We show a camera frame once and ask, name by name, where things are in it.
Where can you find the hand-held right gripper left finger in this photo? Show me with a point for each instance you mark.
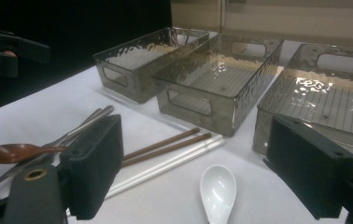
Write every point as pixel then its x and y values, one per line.
pixel 93 165

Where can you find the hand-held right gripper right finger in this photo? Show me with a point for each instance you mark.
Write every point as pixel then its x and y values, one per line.
pixel 305 165

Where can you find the metal fork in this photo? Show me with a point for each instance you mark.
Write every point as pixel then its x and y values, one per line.
pixel 81 126

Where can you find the metal knife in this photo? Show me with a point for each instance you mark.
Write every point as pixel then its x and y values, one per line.
pixel 96 116

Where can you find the white chopstick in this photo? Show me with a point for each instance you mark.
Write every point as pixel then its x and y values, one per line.
pixel 165 169
pixel 180 155

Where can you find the smoky clear plastic bin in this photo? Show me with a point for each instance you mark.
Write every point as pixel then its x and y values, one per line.
pixel 327 96
pixel 140 59
pixel 215 81

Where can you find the brown wooden chopstick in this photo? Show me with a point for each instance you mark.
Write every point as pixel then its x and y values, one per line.
pixel 171 148
pixel 165 142

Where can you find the brown wooden spoon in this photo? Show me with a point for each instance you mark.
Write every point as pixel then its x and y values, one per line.
pixel 16 153

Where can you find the white ceramic spoon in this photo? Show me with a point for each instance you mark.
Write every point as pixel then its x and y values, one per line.
pixel 218 193

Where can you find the black curtain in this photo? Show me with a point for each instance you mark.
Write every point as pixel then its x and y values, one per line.
pixel 87 31

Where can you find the light wooden shelf unit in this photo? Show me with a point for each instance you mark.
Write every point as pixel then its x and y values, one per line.
pixel 289 18

